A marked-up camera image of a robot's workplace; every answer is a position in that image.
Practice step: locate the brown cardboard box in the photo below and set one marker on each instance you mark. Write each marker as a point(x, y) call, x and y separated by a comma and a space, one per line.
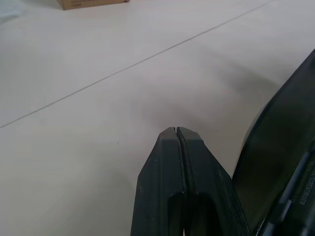
point(93, 3)

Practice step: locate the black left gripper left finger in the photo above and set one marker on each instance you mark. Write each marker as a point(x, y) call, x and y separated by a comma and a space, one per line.
point(157, 186)

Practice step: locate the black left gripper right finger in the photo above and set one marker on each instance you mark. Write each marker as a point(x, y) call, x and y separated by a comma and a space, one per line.
point(209, 196)

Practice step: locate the grey tool case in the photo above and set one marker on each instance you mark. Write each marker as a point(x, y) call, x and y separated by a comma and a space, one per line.
point(278, 147)

